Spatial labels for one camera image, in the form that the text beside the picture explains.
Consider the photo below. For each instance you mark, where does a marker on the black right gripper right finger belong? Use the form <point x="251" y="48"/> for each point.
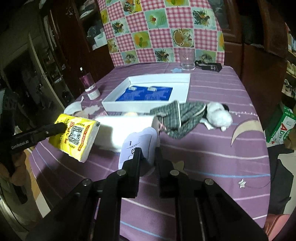
<point x="173" y="184"/>

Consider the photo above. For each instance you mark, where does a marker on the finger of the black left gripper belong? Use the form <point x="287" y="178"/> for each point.
<point x="30" y="138"/>

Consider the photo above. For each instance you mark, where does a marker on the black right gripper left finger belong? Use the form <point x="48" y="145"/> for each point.
<point x="123" y="183"/>

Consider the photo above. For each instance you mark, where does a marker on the yellow tissue pack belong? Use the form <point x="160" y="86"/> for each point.
<point x="78" y="138"/>

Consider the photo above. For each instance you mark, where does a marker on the person left hand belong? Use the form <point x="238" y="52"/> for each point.
<point x="21" y="176"/>

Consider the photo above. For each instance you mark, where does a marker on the white paper towel roll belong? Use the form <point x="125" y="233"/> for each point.
<point x="114" y="130"/>

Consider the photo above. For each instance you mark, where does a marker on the white face mask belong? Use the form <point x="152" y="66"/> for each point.
<point x="74" y="107"/>

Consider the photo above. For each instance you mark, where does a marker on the plush dog in plaid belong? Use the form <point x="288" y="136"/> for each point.
<point x="178" y="119"/>

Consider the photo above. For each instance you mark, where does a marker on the purple patterned tablecloth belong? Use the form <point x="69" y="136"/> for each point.
<point x="240" y="166"/>

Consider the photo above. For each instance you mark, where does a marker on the purple pump bottle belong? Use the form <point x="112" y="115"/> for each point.
<point x="89" y="85"/>

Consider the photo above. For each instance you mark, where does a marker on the blue wipes packet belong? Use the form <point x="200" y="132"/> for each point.
<point x="140" y="93"/>

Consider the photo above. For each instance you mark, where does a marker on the white shallow box tray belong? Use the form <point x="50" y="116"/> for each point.
<point x="180" y="83"/>

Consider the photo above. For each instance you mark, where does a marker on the green white cardboard box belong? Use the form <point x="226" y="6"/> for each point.
<point x="280" y="125"/>

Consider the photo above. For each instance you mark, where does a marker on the clear drinking glass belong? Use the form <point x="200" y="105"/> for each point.
<point x="187" y="59"/>

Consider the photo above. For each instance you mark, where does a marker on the pink checkered chair cover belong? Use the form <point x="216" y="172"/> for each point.
<point x="155" y="31"/>

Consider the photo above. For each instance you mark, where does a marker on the dark wooden cabinet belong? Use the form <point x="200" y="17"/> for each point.
<point x="255" y="40"/>

